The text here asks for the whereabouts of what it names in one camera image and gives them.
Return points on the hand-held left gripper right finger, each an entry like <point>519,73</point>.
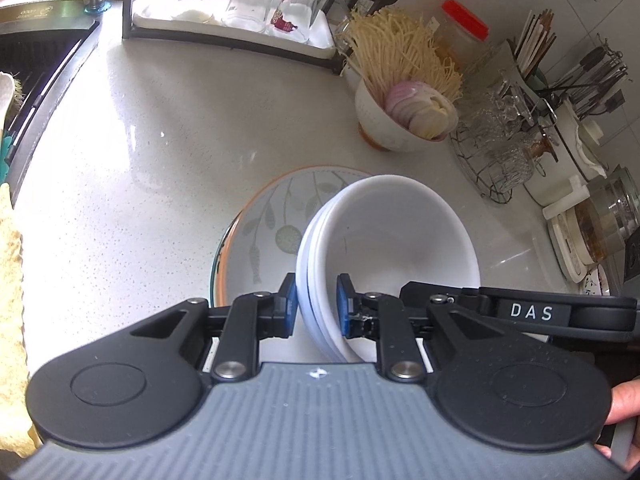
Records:
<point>345,312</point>

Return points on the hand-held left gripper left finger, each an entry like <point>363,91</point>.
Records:
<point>287,307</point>

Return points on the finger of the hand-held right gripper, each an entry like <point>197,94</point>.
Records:
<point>425,290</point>

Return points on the shallow white bowl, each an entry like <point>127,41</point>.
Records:
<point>400,235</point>
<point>316,305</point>
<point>301,280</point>

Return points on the white floral plate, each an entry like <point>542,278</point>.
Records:
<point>270,230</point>

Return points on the orange rimmed plate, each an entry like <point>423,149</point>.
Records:
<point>226,240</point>

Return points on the person's right hand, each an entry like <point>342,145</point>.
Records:
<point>625,405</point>

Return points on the small patterned dish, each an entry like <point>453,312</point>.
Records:
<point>595,280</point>

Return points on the white kettle base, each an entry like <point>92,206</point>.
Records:
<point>565,245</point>

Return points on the glass kettle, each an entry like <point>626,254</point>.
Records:
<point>610,215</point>

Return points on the cluster of patterned glass cups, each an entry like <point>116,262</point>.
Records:
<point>500,160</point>

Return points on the deep white ceramic bowl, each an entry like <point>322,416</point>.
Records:
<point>385,125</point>

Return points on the sliced red onion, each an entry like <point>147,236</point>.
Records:
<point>415,107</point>

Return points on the chopstick holder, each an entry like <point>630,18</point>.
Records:
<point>537,80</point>

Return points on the enoki mushroom bunch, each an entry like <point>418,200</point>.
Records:
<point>395,45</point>

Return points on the red lidded plastic jar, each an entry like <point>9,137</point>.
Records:
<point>462,25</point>

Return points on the bundle of chopsticks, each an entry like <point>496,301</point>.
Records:
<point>535,40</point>

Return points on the yellow dish cloth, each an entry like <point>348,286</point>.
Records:
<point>10,310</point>

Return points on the white drain tray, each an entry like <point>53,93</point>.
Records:
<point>165,15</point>

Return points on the black metal dish rack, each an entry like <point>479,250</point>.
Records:
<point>127,10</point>

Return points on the black kitchen sink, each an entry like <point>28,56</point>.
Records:
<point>45,60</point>

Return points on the white dish brush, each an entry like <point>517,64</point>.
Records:
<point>7,95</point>

